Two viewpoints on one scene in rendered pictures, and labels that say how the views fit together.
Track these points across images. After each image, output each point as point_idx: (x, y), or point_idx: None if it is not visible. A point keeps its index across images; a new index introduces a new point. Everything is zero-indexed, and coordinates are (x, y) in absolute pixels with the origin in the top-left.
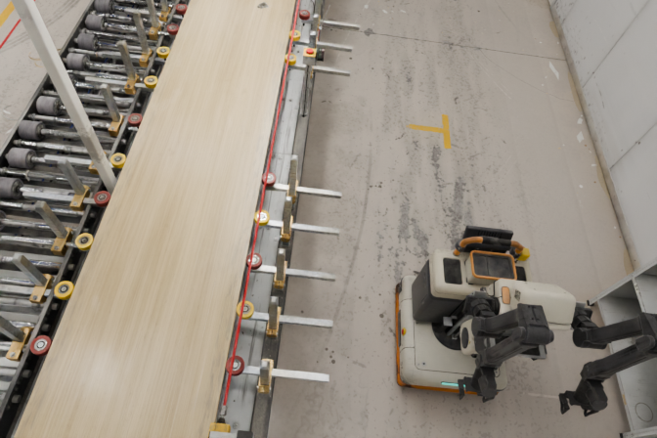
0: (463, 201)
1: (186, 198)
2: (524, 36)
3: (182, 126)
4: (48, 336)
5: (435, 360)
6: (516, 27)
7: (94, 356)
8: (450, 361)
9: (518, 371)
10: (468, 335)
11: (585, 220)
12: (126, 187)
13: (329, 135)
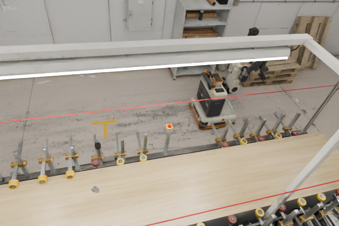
0: (146, 113)
1: (256, 171)
2: (12, 92)
3: (222, 191)
4: (336, 190)
5: (227, 109)
6: (3, 95)
7: (327, 172)
8: (225, 105)
9: None
10: (235, 87)
11: (138, 77)
12: (269, 199)
13: None
